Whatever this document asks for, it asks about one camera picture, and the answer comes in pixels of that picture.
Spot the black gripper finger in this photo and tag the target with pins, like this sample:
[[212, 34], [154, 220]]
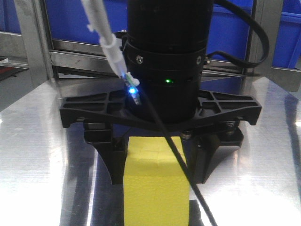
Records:
[[111, 149]]

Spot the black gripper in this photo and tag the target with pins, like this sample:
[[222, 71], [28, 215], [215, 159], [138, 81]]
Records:
[[169, 71]]

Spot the yellow foam block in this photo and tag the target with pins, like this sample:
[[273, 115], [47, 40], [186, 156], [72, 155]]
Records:
[[156, 191]]

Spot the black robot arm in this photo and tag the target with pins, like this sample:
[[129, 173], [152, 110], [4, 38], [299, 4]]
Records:
[[168, 18]]

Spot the stainless steel shelf rack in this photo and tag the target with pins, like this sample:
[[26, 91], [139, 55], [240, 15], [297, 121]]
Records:
[[46, 57]]

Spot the blue plastic bin centre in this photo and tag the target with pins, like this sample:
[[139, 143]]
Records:
[[228, 33]]

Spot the blue plastic bin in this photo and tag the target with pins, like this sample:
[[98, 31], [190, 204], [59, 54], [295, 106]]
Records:
[[228, 33], [68, 20], [288, 44]]

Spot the blue plastic bin right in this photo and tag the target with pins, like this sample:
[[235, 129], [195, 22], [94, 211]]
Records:
[[288, 44]]

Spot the blue plastic bin left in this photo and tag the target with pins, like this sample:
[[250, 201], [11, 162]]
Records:
[[68, 20]]

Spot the blue bin far left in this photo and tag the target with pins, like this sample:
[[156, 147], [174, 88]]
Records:
[[8, 17]]

